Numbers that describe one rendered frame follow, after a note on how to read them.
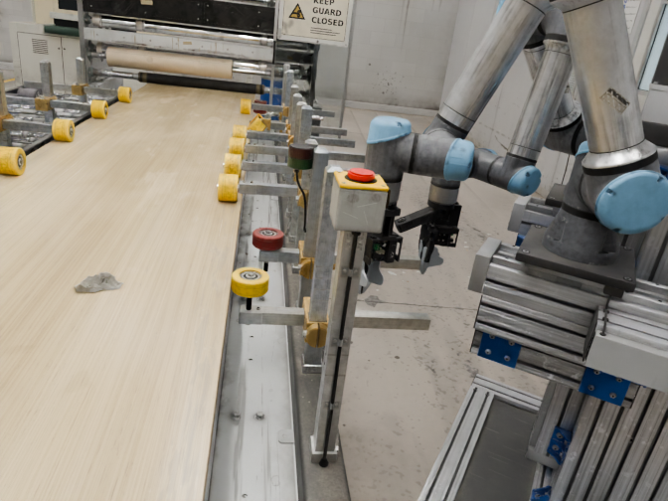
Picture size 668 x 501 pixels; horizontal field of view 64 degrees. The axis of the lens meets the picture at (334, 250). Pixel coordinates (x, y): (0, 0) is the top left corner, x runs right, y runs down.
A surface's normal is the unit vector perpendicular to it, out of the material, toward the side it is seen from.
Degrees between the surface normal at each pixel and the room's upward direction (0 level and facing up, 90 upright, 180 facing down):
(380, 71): 90
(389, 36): 90
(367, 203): 90
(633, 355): 90
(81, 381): 0
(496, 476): 0
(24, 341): 0
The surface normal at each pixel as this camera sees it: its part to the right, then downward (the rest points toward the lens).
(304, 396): 0.11, -0.91
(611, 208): -0.12, 0.48
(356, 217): 0.11, 0.40
